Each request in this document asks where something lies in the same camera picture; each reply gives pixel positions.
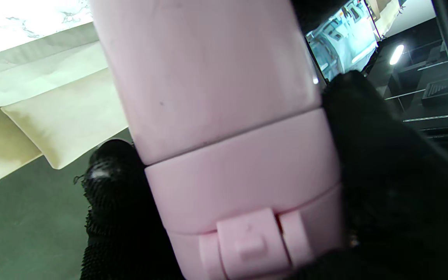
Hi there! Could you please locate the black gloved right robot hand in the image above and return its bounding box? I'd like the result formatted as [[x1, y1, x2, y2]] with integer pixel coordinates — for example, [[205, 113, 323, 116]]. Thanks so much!
[[74, 70, 448, 280]]

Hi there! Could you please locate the bright oval lamp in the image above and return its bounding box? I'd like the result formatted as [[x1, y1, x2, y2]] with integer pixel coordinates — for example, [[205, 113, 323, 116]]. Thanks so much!
[[388, 44, 405, 66]]

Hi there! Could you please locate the small cream throw pillow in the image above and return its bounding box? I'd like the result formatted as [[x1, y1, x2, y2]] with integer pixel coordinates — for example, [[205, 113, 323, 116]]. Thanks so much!
[[0, 68, 129, 170]]

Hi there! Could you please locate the pink thermos body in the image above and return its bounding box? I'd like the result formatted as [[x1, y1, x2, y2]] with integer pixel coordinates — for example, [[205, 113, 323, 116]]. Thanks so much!
[[88, 0, 322, 166]]

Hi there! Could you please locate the pink thermos lid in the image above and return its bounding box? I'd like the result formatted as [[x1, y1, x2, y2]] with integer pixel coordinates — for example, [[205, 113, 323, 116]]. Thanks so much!
[[144, 108, 345, 280]]

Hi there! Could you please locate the cream fabric sofa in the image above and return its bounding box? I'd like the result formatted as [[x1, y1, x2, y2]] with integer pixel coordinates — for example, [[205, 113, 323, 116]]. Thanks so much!
[[0, 21, 131, 224]]

